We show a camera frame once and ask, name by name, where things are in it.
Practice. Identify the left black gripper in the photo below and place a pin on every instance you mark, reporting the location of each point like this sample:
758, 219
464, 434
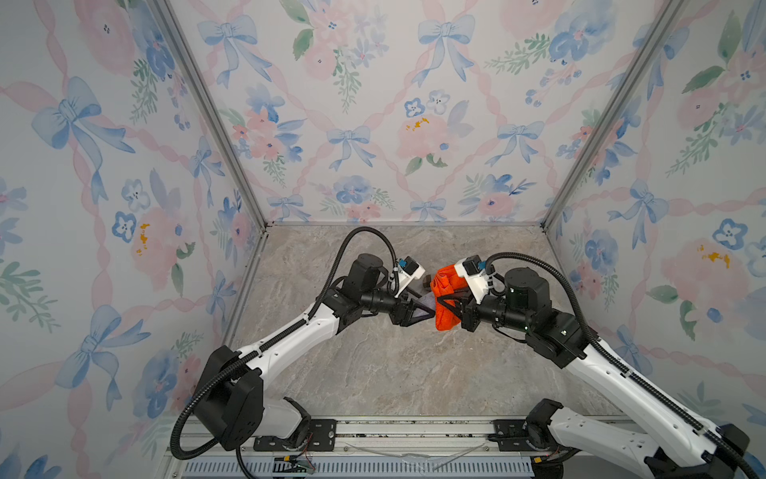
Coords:
406, 319

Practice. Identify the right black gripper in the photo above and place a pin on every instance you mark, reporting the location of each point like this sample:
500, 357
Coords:
468, 311

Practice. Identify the orange cleaning cloth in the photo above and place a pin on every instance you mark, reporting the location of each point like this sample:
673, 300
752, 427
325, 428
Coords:
448, 288

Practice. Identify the purple fabric eyeglass case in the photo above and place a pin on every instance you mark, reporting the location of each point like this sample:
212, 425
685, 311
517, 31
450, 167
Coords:
427, 299

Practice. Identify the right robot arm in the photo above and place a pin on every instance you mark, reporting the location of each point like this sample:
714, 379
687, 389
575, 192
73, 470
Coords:
673, 441

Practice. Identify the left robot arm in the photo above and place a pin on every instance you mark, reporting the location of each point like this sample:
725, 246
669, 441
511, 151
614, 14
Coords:
230, 400

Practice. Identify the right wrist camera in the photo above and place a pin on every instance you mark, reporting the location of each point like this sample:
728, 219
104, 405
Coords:
473, 271

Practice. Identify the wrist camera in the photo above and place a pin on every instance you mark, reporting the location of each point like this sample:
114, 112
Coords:
473, 271
405, 272

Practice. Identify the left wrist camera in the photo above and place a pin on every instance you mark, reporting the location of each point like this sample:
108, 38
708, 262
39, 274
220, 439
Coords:
405, 272

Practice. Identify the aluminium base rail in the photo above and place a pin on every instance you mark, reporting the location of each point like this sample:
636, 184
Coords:
432, 447

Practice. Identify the left corner aluminium post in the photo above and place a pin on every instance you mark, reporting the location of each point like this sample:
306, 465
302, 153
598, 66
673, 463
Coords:
179, 45

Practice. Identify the corner aluminium post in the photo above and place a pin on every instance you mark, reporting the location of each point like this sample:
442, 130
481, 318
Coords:
179, 45
655, 37

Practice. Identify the right corner aluminium post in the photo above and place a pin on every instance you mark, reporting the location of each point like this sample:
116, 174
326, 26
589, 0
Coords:
655, 37

